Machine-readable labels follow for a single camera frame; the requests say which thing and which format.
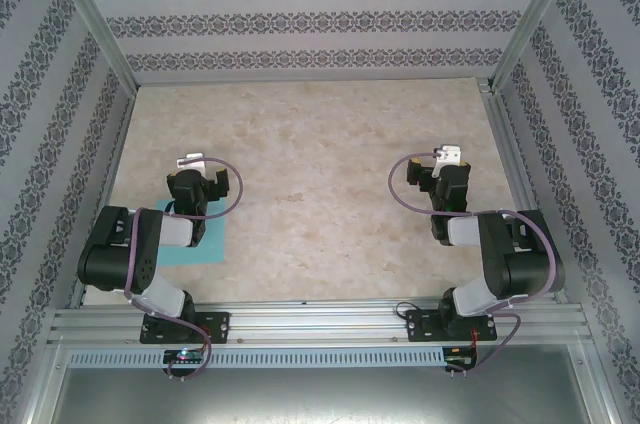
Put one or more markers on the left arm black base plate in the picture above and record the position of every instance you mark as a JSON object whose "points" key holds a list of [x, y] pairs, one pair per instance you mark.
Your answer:
{"points": [[217, 326]]}

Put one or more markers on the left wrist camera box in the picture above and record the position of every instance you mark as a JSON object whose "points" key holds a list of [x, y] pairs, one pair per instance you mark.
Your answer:
{"points": [[192, 160]]}

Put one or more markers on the long aluminium mounting rail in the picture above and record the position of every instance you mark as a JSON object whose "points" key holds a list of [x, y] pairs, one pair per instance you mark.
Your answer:
{"points": [[325, 319]]}

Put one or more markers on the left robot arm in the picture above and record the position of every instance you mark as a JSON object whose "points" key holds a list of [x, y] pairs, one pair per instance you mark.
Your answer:
{"points": [[110, 254]]}

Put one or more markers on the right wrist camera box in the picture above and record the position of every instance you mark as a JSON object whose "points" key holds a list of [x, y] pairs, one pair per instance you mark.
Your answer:
{"points": [[450, 151]]}

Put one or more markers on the grey metal sheet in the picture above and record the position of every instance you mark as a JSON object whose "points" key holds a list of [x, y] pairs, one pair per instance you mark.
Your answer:
{"points": [[320, 394]]}

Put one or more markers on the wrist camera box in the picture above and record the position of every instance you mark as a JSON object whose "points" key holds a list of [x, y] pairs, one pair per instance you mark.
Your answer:
{"points": [[450, 151], [192, 160]]}

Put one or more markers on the aluminium frame post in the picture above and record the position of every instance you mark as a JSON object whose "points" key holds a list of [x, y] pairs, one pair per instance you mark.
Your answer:
{"points": [[90, 9], [535, 14]]}

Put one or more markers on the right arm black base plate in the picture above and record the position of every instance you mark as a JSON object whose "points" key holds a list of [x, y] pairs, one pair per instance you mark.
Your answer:
{"points": [[417, 324]]}

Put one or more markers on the teal paper sheet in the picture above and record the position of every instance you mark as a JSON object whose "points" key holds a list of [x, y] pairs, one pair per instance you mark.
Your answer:
{"points": [[212, 244]]}

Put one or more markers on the aluminium side rail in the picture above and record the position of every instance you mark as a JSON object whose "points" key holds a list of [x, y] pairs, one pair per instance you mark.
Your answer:
{"points": [[505, 144], [117, 144]]}

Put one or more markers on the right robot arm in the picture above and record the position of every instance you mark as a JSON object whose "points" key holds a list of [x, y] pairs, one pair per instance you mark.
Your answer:
{"points": [[530, 264]]}

